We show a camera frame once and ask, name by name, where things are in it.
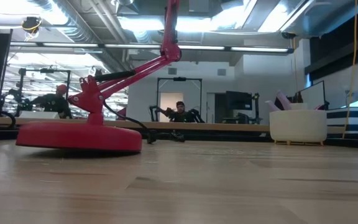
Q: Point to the red desk lamp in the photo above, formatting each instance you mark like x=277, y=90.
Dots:
x=79, y=137

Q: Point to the person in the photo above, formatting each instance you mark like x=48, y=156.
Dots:
x=53, y=104
x=180, y=114

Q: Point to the light wooden desk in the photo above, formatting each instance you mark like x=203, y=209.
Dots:
x=228, y=127

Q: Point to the black monitor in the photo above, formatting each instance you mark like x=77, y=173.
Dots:
x=238, y=101

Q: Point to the long ceiling light bar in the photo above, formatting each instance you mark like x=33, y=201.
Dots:
x=228, y=48

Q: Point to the lavender marker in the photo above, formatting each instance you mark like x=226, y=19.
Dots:
x=272, y=106

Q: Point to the marker pen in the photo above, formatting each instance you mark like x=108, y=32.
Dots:
x=284, y=100

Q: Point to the white round pen cup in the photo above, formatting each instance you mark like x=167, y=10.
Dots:
x=297, y=127

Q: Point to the black pen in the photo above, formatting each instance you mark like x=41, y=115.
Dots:
x=299, y=97

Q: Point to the white screen monitor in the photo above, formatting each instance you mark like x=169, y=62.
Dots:
x=314, y=95

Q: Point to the white flat box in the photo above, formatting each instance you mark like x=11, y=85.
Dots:
x=39, y=115

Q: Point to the black white striped box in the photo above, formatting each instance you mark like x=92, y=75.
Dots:
x=350, y=119

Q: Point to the black gantry frame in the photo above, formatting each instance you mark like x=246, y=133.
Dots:
x=179, y=79
x=54, y=71

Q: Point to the black metal table frame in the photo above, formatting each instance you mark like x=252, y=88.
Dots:
x=228, y=136

